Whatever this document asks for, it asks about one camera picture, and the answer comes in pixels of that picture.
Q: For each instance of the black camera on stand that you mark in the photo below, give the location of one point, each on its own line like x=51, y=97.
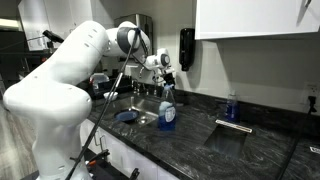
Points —
x=52, y=36

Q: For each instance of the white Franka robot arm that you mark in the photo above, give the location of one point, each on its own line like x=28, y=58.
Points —
x=66, y=70

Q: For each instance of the clear plastic container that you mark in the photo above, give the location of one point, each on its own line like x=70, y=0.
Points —
x=99, y=80

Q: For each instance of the black dish rack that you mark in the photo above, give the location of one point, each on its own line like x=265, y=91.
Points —
x=116, y=87

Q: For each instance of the brushed metal counter chute lid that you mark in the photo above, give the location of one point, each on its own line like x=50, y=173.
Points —
x=230, y=136

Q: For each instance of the white lower counter cabinets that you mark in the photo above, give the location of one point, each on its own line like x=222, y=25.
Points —
x=133, y=160

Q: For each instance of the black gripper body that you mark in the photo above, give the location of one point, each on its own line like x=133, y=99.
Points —
x=169, y=78

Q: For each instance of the blue dish soap bottle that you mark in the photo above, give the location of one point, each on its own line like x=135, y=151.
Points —
x=232, y=108

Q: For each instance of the black wall soap dispenser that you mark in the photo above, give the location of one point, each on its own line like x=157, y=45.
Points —
x=187, y=50

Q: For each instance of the chrome sink faucet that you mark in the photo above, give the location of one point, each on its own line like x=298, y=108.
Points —
x=137, y=85

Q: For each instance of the blue glazed round plate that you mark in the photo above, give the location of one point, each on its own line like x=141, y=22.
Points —
x=126, y=115

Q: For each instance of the round metal sink drain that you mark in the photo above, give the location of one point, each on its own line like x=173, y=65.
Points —
x=143, y=120

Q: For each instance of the black clamp equipment with orange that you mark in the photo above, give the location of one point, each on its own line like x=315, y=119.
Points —
x=106, y=165

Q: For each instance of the white wall power outlet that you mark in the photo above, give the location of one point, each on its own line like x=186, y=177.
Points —
x=312, y=90

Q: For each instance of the white upper wall cabinet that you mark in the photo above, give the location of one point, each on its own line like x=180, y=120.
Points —
x=256, y=16

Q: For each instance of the small white bowl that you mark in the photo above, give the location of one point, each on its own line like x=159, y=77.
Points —
x=110, y=95

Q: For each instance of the stainless steel sink basin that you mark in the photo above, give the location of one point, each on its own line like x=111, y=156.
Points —
x=146, y=106

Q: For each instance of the blue spray cleaner bottle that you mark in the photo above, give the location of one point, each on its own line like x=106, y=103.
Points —
x=167, y=115

